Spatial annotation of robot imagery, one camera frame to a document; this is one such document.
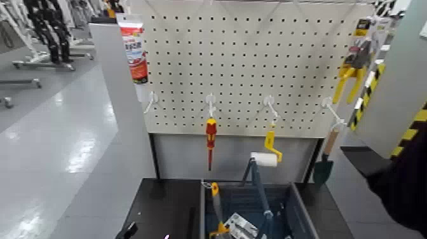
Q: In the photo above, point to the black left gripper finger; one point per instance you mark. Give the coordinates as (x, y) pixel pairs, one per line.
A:
(128, 229)

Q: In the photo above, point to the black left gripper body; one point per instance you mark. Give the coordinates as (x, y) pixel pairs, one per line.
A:
(166, 236)

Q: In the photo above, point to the yellow pliers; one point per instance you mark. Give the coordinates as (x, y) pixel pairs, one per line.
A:
(351, 71)

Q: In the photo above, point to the blue grey plastic crate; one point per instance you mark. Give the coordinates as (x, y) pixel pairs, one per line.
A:
(300, 213)

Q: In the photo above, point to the silver packaged item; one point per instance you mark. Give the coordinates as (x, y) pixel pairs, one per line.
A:
(241, 227)

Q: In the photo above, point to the grey panel below pegboard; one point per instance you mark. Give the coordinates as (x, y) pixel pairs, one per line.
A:
(187, 157)

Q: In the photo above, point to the red yellow screwdriver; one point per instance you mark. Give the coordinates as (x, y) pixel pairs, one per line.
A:
(211, 133)

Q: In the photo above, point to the grey partition panel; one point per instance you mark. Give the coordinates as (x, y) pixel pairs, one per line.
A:
(113, 100)

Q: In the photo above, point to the white pegboard hook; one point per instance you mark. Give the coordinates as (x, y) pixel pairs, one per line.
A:
(269, 100)
(152, 98)
(211, 100)
(327, 101)

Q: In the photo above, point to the red white sealant tube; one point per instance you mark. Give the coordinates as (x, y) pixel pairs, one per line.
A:
(135, 50)

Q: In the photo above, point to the grey wheeled stand base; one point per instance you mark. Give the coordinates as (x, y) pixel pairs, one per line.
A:
(23, 81)

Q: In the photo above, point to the white pegboard panel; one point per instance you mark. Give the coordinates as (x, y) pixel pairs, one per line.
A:
(240, 66)

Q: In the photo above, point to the black robot on stand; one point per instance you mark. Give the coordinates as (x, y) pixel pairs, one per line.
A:
(50, 30)

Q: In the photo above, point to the white robot on stand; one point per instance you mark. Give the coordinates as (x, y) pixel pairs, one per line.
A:
(16, 26)

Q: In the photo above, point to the yellow black hazard tape strip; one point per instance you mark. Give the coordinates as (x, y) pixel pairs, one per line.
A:
(409, 133)
(367, 96)

